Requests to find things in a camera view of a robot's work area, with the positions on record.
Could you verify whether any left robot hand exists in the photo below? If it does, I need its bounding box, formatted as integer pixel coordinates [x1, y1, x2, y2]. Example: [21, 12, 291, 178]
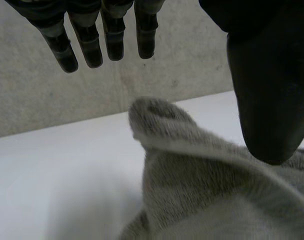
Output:
[4, 0, 304, 166]

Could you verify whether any grey towel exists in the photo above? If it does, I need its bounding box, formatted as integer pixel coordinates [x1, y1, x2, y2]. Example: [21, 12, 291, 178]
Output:
[119, 96, 304, 240]

